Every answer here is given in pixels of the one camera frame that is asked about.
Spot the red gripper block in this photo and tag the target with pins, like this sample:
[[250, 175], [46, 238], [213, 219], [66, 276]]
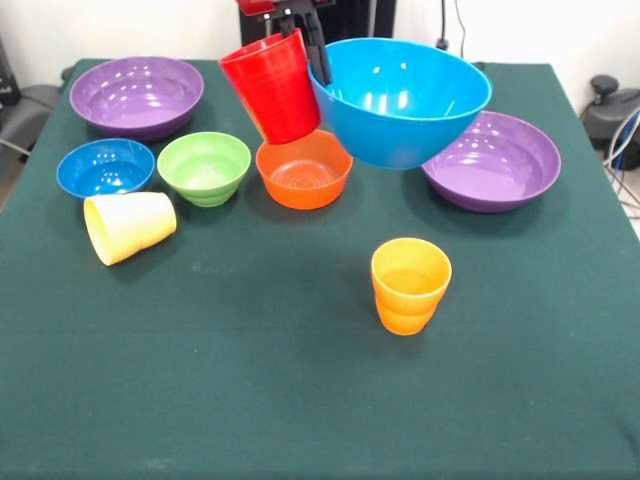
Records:
[[255, 5]]

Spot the red plastic cup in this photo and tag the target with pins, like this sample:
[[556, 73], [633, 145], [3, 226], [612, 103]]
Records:
[[280, 95]]

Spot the large light blue bowl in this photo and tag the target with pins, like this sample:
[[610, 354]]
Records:
[[400, 115]]

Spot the purple plastic bowl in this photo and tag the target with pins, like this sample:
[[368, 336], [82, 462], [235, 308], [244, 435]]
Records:
[[505, 165], [135, 100]]

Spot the yellow plastic cup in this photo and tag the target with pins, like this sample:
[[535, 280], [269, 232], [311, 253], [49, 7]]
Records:
[[130, 225]]

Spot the orange plastic cup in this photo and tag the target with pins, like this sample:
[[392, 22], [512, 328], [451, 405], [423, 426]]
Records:
[[410, 295]]

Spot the orange-red plastic bowl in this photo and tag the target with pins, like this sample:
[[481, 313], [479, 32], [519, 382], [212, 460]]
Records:
[[302, 180]]

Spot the green plastic bowl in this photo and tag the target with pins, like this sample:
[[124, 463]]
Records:
[[202, 170]]

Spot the dark blue plastic bowl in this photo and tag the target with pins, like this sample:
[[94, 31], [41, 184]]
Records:
[[105, 172]]

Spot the black office chair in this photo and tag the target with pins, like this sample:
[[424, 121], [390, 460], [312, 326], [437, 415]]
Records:
[[30, 105]]

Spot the dark green tablecloth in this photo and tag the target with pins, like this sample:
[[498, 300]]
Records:
[[320, 375]]

